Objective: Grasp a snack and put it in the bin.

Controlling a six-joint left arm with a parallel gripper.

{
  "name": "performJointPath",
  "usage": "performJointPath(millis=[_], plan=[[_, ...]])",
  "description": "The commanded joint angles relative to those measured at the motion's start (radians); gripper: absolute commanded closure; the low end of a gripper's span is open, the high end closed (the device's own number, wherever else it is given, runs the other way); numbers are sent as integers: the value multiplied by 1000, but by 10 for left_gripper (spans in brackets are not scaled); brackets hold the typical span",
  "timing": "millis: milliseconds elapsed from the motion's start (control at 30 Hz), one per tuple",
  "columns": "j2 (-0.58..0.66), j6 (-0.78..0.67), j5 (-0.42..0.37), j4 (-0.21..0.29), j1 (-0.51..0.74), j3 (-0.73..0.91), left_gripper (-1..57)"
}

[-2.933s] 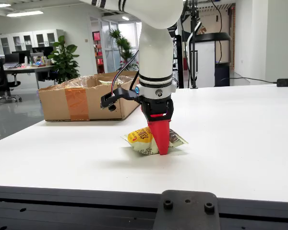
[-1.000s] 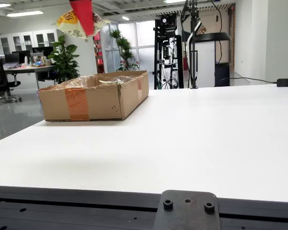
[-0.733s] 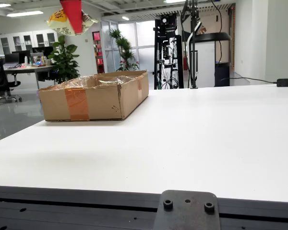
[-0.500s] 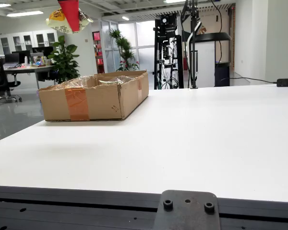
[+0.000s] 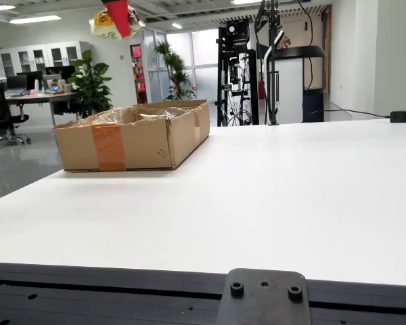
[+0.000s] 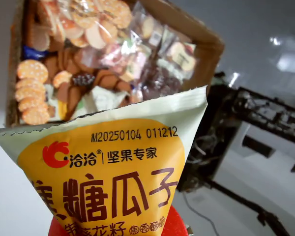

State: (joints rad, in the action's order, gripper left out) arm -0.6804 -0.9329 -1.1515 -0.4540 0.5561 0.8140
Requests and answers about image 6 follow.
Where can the pack of brown biscuits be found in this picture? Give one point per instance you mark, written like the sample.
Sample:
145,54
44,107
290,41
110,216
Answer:
105,78

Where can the dark brown snack packet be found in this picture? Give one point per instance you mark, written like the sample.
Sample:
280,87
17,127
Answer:
162,81

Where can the pink wrapped candy packet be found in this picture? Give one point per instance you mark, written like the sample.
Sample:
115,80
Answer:
120,57

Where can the black equipment rack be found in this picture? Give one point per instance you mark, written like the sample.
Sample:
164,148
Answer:
248,115

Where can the white green snack packet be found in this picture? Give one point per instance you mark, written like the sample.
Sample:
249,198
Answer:
105,98

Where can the yellow green sunflower seed bag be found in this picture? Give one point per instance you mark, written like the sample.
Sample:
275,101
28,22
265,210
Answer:
100,159

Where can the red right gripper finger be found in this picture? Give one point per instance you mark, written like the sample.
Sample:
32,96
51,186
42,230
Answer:
175,223

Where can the open cardboard box bin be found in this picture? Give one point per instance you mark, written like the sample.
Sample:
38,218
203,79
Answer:
206,49

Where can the black camera stand pole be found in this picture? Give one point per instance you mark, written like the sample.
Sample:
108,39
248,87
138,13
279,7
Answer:
248,204

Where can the apple print snack packet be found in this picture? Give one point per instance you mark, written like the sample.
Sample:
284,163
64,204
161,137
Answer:
182,55

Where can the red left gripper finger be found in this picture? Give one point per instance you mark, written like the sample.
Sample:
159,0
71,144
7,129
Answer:
57,227

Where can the blue snack wrapper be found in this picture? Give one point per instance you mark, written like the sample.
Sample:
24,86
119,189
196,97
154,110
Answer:
34,52

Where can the clear bag of round crackers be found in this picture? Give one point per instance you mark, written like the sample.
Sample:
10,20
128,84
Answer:
88,19

